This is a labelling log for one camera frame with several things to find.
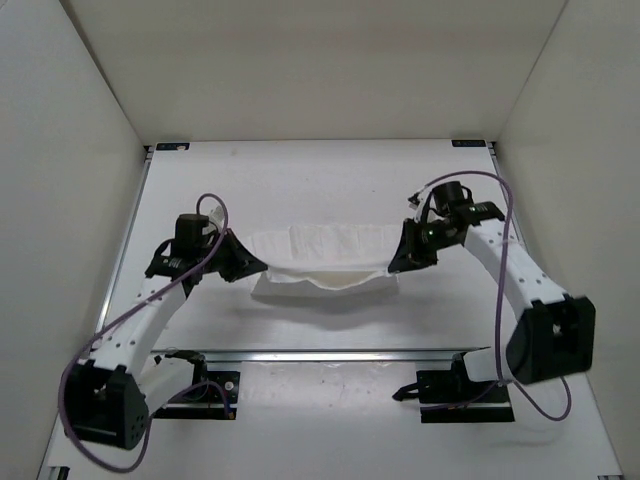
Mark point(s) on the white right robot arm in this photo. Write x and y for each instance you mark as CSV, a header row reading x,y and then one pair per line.
x,y
554,332

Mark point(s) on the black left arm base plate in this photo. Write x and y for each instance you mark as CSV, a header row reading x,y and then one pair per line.
x,y
210,390

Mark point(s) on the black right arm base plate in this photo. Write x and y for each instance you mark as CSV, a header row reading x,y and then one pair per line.
x,y
448,396

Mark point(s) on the blue left corner label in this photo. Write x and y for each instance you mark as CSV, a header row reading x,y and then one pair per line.
x,y
172,146

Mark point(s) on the white pleated skirt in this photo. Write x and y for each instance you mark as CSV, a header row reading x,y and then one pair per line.
x,y
322,262

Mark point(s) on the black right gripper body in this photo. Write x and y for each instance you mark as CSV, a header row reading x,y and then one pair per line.
x,y
430,239

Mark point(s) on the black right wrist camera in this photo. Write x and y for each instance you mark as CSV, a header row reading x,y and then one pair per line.
x,y
450,195

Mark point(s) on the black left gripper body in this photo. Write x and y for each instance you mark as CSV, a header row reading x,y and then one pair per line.
x,y
214,262

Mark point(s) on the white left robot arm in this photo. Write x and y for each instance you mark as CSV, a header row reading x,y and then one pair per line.
x,y
107,395

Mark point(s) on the blue right corner label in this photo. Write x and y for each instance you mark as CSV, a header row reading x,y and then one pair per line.
x,y
468,143

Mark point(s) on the aluminium table edge rail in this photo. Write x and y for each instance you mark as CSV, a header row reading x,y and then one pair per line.
x,y
330,356

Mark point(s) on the blue corner label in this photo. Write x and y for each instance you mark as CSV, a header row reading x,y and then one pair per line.
x,y
468,143
172,146

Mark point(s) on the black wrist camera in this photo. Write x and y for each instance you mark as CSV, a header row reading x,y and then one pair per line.
x,y
190,227
450,195

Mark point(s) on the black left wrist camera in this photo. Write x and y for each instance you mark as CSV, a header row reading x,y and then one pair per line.
x,y
190,227

